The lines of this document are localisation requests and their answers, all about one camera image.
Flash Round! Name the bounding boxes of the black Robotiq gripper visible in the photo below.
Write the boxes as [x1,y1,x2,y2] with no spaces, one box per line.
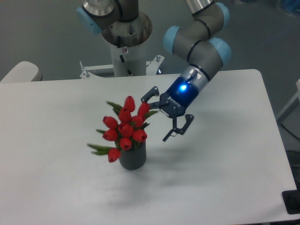
[140,77,201,143]

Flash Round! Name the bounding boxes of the red tulip bouquet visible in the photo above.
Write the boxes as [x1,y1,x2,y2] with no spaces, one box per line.
[87,96,158,163]

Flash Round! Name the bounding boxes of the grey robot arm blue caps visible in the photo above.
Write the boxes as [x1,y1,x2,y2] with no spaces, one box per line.
[76,0,232,136]

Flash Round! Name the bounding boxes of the dark grey ribbed vase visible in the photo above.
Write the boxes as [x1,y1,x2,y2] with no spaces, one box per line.
[119,142,146,170]

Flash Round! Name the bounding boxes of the white furniture at right edge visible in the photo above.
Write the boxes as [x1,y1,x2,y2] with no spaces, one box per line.
[275,80,300,124]

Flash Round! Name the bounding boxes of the beige chair armrest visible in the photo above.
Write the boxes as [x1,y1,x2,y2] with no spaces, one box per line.
[0,61,43,83]

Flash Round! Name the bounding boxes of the black device at table edge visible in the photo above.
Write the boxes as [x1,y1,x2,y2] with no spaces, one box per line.
[282,190,300,215]

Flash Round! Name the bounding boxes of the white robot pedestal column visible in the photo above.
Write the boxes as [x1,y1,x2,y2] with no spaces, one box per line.
[109,44,146,77]

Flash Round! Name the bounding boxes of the black cable on pedestal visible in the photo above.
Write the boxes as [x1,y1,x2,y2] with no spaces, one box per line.
[116,35,134,76]

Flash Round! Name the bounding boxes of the white pedestal base bracket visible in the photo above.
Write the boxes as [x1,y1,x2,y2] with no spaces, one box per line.
[80,54,165,79]

